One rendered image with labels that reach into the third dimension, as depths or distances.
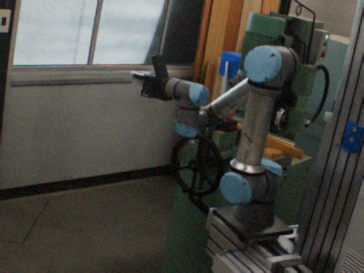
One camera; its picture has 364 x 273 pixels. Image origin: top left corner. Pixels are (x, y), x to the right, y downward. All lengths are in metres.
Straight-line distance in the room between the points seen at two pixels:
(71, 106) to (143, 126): 0.69
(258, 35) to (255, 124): 0.87
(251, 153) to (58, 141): 2.15
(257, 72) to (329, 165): 0.43
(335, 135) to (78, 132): 2.28
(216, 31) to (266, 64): 2.49
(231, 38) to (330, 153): 2.57
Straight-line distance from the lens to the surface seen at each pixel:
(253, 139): 1.82
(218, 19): 4.21
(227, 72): 3.59
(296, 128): 2.80
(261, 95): 1.79
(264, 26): 2.59
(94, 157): 4.02
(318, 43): 2.85
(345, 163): 1.90
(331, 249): 1.97
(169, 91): 2.01
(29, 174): 3.77
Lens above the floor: 1.66
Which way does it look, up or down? 16 degrees down
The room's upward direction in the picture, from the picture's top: 12 degrees clockwise
